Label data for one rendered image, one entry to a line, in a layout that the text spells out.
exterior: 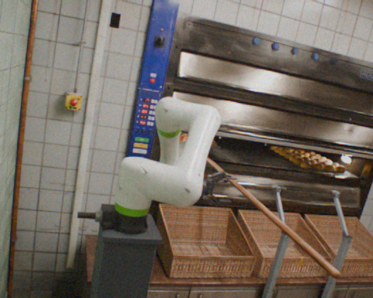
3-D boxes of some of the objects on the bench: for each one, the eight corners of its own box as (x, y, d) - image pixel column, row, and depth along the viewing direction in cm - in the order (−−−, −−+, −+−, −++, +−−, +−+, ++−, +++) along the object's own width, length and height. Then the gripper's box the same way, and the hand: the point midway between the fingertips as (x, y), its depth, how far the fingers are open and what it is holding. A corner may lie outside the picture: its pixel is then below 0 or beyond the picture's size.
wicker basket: (150, 238, 252) (157, 202, 245) (222, 240, 269) (231, 207, 263) (167, 279, 207) (176, 237, 200) (251, 278, 225) (262, 240, 218)
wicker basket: (293, 243, 287) (303, 213, 281) (346, 244, 305) (356, 216, 299) (332, 278, 243) (344, 243, 236) (389, 277, 260) (402, 244, 254)
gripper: (199, 162, 189) (236, 166, 195) (190, 205, 194) (225, 208, 201) (204, 166, 182) (241, 170, 188) (194, 211, 187) (231, 213, 194)
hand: (231, 189), depth 194 cm, fingers open, 13 cm apart
